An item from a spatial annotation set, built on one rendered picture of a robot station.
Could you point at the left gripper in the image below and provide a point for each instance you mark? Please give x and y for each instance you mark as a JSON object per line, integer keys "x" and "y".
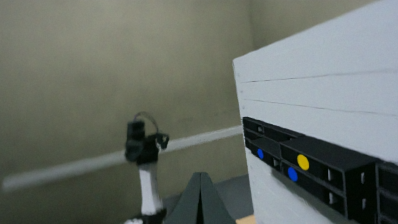
{"x": 138, "y": 143}

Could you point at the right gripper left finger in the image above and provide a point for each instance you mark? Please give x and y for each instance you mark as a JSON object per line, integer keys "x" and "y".
{"x": 187, "y": 210}

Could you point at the grey metal rack frame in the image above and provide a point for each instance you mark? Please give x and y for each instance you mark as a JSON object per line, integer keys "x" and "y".
{"x": 357, "y": 108}

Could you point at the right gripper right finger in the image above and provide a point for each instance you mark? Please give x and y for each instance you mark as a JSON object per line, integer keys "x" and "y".
{"x": 212, "y": 208}

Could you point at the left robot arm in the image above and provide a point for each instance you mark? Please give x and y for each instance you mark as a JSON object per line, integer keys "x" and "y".
{"x": 147, "y": 173}

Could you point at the tan wooden board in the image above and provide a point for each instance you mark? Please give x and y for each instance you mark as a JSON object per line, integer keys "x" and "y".
{"x": 248, "y": 221}

